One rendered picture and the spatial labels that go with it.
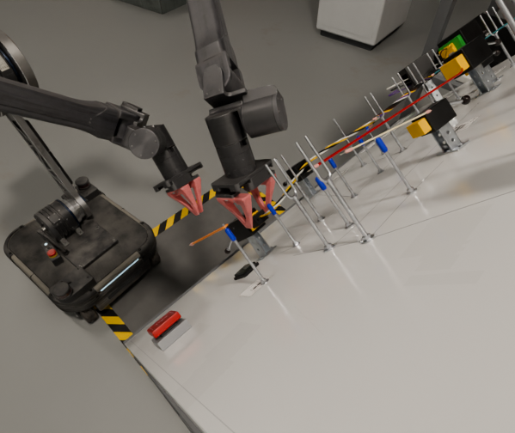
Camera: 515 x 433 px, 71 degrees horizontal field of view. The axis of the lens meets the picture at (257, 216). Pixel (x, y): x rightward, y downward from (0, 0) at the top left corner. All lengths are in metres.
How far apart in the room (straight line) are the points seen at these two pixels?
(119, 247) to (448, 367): 1.73
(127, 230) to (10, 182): 1.16
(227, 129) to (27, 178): 2.36
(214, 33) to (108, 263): 1.35
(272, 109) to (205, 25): 0.21
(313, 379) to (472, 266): 0.13
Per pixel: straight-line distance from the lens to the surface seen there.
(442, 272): 0.30
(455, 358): 0.23
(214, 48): 0.65
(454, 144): 0.61
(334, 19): 4.14
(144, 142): 0.71
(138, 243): 1.85
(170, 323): 0.60
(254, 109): 0.57
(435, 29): 1.39
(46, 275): 1.92
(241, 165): 0.60
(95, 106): 0.76
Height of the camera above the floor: 1.66
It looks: 50 degrees down
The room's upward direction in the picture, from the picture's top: straight up
